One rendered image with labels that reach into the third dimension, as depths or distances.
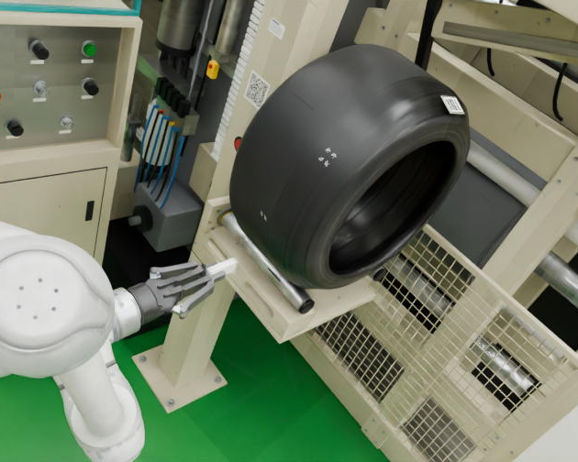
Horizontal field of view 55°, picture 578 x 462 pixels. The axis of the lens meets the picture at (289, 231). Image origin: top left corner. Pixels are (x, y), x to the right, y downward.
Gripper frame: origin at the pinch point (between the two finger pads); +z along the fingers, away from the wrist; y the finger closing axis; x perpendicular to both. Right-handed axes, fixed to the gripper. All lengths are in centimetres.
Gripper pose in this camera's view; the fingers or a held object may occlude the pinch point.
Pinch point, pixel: (221, 269)
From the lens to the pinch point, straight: 116.6
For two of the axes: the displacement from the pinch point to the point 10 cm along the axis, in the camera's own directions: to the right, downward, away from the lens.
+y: -6.1, -6.4, 4.7
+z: 7.6, -3.2, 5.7
